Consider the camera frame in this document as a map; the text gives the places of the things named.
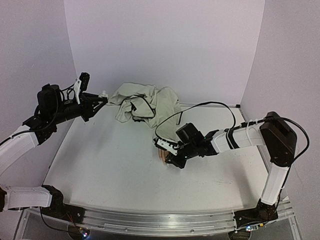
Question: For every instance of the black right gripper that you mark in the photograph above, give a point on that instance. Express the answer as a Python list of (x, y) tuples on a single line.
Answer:
[(178, 155)]

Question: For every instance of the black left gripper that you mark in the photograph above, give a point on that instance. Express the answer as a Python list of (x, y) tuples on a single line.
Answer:
[(86, 101)]

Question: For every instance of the white nail polish bottle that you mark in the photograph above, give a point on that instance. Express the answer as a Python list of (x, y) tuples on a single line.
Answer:
[(103, 94)]

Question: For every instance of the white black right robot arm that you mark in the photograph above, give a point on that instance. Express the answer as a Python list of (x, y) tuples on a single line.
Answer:
[(272, 132)]

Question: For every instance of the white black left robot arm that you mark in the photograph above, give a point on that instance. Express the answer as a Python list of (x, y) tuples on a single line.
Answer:
[(52, 109)]

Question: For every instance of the mannequin hand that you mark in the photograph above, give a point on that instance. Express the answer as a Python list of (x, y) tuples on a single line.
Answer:
[(163, 154)]

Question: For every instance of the beige zip jacket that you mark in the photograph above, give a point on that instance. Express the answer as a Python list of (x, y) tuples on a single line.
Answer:
[(158, 108)]

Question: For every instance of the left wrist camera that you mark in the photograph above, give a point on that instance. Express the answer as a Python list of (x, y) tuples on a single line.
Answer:
[(81, 85)]

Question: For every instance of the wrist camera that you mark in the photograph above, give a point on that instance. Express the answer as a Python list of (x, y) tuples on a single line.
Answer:
[(165, 146), (81, 85)]

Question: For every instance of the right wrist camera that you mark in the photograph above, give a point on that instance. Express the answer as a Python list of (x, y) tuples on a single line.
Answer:
[(165, 146)]

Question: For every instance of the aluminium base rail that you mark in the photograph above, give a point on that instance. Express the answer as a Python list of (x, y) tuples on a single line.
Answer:
[(163, 224)]

